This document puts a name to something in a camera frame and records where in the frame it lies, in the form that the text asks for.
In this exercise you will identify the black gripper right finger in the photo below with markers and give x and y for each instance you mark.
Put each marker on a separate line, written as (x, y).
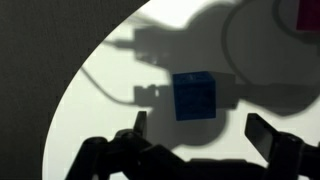
(263, 136)

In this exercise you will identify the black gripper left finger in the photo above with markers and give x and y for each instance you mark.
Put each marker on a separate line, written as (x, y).
(126, 156)

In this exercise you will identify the blue toy block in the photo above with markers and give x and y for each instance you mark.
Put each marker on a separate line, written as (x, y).
(194, 96)

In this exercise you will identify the pink toy block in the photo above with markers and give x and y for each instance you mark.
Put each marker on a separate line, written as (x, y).
(310, 15)

